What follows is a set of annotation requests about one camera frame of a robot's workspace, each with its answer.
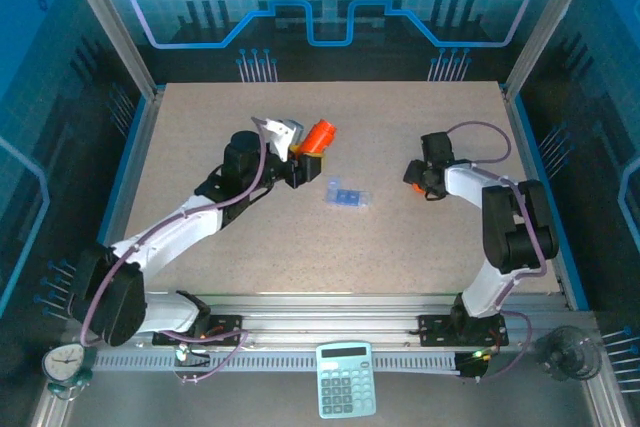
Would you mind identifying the orange pill bottle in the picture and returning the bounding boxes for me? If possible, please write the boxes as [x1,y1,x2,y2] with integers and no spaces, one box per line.
[299,119,338,156]

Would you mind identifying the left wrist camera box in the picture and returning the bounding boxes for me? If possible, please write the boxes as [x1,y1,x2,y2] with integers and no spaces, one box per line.
[251,116,305,163]

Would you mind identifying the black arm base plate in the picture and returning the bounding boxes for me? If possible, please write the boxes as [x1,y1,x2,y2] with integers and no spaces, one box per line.
[151,315,246,347]
[417,314,510,348]

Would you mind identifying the aluminium frame post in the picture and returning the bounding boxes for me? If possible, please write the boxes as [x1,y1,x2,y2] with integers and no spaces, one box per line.
[501,0,604,101]
[55,0,164,101]

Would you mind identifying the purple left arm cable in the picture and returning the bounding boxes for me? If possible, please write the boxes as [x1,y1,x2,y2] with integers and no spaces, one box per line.
[79,116,266,386]

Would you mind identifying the teal desk calculator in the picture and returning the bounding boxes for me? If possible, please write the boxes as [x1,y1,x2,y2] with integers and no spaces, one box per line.
[315,341,377,419]

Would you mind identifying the small black desk fan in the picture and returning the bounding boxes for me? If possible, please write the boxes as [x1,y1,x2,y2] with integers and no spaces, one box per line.
[535,325,601,382]

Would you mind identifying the green alarm clock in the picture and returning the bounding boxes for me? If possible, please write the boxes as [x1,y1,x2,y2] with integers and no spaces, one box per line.
[41,341,96,401]

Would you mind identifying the blue weekly pill organizer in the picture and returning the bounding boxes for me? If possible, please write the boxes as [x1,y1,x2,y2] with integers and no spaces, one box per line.
[323,176,374,210]

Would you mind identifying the slotted grey cable duct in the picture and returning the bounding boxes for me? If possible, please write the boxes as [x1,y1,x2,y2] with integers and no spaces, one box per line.
[94,350,459,373]

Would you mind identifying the aluminium front rail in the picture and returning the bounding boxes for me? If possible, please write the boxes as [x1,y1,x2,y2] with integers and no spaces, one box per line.
[64,294,596,348]

